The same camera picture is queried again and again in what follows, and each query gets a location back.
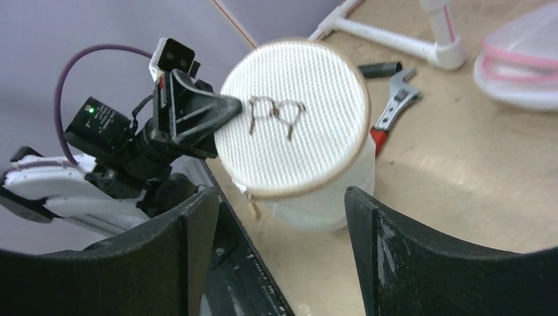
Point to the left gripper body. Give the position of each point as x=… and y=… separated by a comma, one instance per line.
x=151, y=150

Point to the red-handled adjustable wrench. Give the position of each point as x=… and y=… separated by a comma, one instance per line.
x=401, y=96

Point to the pink-trimmed mesh laundry bag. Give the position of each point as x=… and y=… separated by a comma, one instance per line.
x=518, y=62

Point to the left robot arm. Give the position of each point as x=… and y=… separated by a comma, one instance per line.
x=125, y=162

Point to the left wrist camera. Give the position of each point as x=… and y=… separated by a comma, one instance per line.
x=171, y=54

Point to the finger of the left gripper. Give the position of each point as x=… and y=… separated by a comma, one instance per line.
x=196, y=114

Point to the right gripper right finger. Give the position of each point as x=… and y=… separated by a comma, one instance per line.
x=407, y=268

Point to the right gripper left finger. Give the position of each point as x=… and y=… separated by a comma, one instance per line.
x=156, y=268

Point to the white PVC pipe frame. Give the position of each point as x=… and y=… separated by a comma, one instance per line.
x=261, y=21

